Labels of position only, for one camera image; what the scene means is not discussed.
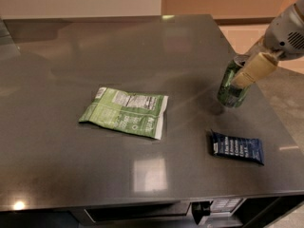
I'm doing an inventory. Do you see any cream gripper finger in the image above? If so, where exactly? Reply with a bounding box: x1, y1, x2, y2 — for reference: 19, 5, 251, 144
246, 36, 265, 56
231, 52, 278, 88

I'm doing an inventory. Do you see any blue rxbar wrapper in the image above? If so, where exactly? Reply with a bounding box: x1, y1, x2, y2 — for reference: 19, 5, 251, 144
211, 131, 264, 165

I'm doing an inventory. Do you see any green chip bag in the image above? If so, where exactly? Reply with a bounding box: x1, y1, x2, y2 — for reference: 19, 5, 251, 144
79, 86, 168, 140

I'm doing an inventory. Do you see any green soda can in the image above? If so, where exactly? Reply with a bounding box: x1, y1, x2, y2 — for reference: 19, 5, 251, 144
217, 54, 249, 108

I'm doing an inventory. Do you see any black microwave under counter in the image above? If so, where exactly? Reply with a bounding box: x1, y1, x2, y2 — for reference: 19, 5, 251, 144
71, 198, 245, 228

